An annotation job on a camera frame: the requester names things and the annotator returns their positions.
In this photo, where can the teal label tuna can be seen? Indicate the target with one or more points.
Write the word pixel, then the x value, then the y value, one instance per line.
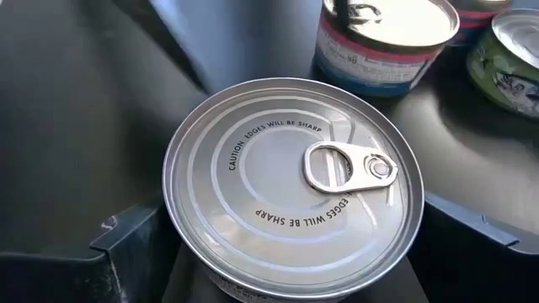
pixel 273 189

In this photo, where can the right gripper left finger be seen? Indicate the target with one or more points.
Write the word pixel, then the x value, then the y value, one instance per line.
pixel 63 278

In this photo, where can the black table mat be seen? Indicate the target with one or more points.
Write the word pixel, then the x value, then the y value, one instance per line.
pixel 63 126

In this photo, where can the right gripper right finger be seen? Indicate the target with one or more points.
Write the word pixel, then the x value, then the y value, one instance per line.
pixel 484 269

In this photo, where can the Wild Planet salmon can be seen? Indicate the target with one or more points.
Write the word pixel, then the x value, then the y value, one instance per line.
pixel 476 21
pixel 379 46

